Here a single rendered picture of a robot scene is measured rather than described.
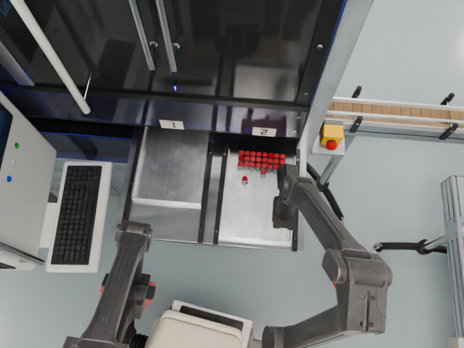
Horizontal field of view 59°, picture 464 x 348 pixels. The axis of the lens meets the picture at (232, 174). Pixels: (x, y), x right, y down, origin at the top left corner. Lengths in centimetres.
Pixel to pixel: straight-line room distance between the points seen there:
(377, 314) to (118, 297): 49
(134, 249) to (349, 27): 72
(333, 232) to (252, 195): 73
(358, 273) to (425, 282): 184
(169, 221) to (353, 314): 93
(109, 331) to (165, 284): 160
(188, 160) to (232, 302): 101
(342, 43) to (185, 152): 79
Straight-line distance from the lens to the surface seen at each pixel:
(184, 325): 103
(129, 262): 95
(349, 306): 77
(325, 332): 88
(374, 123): 172
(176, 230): 154
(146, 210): 158
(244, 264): 239
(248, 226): 153
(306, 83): 126
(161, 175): 161
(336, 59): 116
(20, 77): 151
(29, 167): 164
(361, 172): 267
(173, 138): 167
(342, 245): 82
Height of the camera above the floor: 236
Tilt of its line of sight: 68 degrees down
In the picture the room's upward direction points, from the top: straight up
